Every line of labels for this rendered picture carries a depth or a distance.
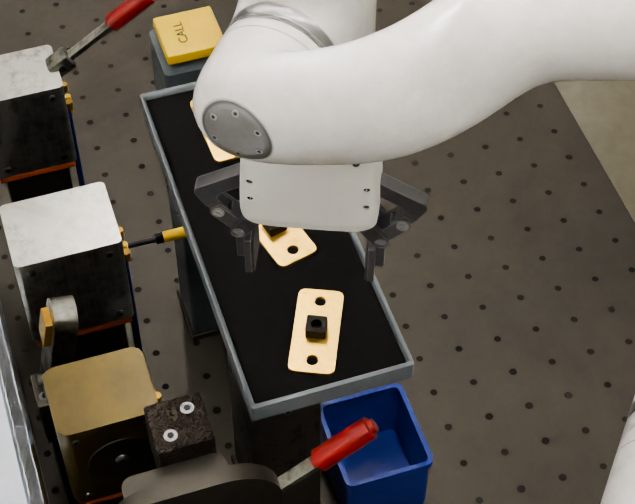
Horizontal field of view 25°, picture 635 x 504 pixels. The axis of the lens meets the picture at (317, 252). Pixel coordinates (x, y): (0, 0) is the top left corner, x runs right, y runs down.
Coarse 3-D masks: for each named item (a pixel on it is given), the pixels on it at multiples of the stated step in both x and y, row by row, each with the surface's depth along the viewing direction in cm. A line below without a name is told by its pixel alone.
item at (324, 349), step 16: (304, 304) 122; (336, 304) 122; (304, 320) 121; (320, 320) 119; (336, 320) 121; (304, 336) 120; (320, 336) 119; (336, 336) 120; (304, 352) 119; (320, 352) 119; (336, 352) 119; (288, 368) 118; (304, 368) 118; (320, 368) 118
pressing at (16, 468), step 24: (0, 312) 141; (0, 336) 139; (0, 360) 137; (0, 384) 136; (0, 408) 134; (24, 408) 134; (0, 432) 133; (24, 432) 132; (0, 456) 131; (24, 456) 131; (0, 480) 130; (24, 480) 129
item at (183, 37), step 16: (176, 16) 144; (192, 16) 144; (208, 16) 144; (160, 32) 143; (176, 32) 143; (192, 32) 143; (208, 32) 143; (176, 48) 141; (192, 48) 141; (208, 48) 142
